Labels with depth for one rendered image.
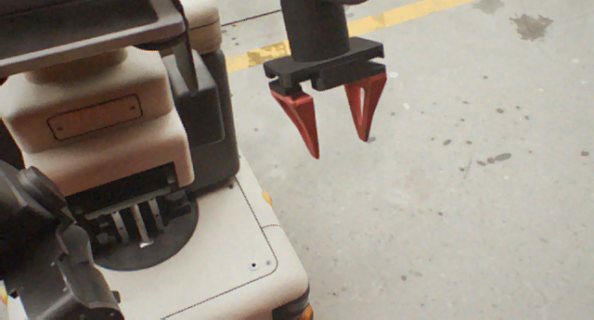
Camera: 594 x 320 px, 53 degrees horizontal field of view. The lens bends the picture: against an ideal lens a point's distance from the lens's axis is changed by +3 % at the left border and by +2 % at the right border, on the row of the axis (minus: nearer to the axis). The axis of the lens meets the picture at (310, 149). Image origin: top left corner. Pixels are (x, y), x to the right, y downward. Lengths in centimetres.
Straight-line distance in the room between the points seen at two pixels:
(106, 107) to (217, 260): 59
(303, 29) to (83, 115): 43
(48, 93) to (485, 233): 130
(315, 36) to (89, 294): 28
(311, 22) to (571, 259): 141
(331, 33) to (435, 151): 147
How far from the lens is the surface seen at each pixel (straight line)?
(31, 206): 49
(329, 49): 53
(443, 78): 225
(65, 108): 86
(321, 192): 181
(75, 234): 57
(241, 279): 133
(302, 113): 53
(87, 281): 51
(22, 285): 52
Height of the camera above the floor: 142
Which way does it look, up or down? 47 degrees down
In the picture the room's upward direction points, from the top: straight up
